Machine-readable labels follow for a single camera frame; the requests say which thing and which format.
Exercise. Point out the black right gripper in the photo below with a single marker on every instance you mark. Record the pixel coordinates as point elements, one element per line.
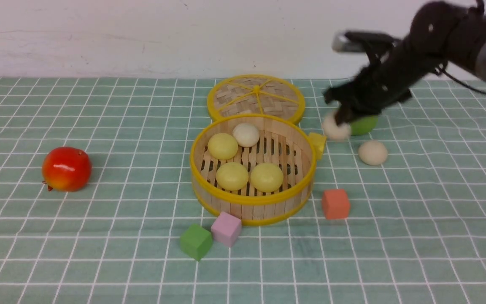
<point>382,83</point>

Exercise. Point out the beige bun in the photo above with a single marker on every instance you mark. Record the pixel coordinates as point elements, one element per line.
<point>246,135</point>
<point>373,153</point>
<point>333,131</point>

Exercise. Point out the yellow bun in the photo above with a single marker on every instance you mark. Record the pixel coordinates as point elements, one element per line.
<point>266,177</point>
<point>223,146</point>
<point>232,176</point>

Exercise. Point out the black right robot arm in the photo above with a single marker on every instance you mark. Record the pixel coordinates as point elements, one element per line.
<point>440,33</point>

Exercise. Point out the bamboo steamer tray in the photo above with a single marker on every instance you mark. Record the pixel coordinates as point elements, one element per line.
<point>282,144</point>

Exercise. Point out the woven bamboo steamer lid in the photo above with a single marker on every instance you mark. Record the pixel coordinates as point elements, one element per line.
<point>256,94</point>

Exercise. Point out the green toy apple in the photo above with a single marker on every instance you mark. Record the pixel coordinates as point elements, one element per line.
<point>363,125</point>

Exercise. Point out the yellow cube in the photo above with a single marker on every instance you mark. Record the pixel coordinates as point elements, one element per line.
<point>318,140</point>

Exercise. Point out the orange cube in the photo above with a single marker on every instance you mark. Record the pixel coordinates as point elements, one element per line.
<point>335,204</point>

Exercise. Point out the green checkered tablecloth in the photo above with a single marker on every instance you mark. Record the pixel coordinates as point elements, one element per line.
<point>416,232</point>

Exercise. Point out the pink cube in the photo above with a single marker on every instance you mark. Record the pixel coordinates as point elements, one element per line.
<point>226,229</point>

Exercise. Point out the green cube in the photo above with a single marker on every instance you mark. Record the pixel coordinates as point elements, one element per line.
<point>196,241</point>

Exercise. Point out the red toy apple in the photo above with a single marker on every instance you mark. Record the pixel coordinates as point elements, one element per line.
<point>66,169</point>

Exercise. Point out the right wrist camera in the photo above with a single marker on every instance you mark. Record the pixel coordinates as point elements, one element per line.
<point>359,41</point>

